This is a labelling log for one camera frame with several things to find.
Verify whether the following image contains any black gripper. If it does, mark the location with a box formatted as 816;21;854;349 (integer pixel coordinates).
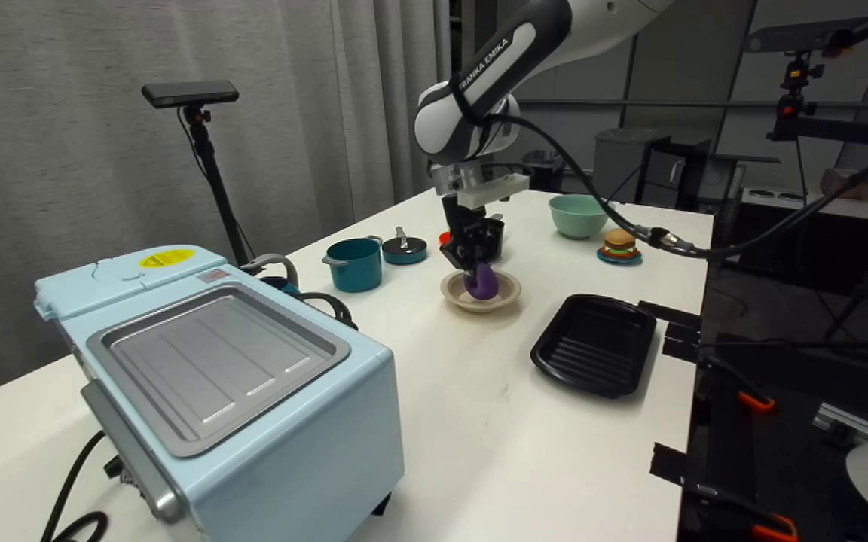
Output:
427;156;534;291

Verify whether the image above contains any purple toy eggplant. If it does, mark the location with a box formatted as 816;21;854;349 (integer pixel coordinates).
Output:
462;255;503;306

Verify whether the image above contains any white round plate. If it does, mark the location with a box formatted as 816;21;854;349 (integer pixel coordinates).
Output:
438;267;525;317

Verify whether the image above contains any small teal plate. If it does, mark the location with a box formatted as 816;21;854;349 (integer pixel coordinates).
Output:
593;243;645;270

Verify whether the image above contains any black toy pot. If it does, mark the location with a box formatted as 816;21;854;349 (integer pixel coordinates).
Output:
473;215;510;267

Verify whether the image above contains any mint green bowl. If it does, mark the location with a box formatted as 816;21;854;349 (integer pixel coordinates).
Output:
545;194;613;243

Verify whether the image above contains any teal toy pot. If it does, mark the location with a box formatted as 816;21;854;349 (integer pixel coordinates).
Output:
321;236;386;297

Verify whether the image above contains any toy burger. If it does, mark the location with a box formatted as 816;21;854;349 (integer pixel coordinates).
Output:
599;227;643;259

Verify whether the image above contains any black ribbed rectangular tray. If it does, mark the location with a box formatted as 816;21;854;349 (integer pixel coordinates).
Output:
527;292;659;401

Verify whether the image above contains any dark grey cabinet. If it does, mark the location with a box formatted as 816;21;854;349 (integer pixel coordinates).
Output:
592;128;715;211

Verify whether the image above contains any short black tape strip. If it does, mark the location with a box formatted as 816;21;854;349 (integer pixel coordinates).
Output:
659;322;705;354
663;345;705;369
648;441;700;488

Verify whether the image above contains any light blue toaster oven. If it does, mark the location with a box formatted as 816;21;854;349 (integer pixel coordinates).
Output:
33;242;408;542

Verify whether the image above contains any grey curtain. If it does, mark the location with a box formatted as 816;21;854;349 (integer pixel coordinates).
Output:
0;0;459;409

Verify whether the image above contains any black equipment box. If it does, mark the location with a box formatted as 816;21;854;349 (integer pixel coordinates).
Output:
733;187;868;297

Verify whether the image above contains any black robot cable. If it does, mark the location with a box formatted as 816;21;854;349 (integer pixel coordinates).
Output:
483;108;868;266

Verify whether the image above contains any black coiled cable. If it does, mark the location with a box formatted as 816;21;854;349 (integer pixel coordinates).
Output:
239;253;360;328

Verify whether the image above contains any black camera stand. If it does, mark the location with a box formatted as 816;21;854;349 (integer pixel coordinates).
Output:
180;103;255;267

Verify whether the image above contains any black bar camera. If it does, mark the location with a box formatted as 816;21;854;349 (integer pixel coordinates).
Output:
139;79;241;113

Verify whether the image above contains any orange clamp handle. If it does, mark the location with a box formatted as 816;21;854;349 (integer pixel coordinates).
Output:
736;389;781;415
746;512;801;542

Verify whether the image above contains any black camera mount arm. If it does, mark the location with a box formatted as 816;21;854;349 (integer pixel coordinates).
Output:
769;56;868;153

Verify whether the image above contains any black camera on clamp mount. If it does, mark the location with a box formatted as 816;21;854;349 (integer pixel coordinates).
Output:
746;16;868;61

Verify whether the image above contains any black oven power cable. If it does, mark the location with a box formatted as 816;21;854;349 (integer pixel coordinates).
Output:
38;430;115;542

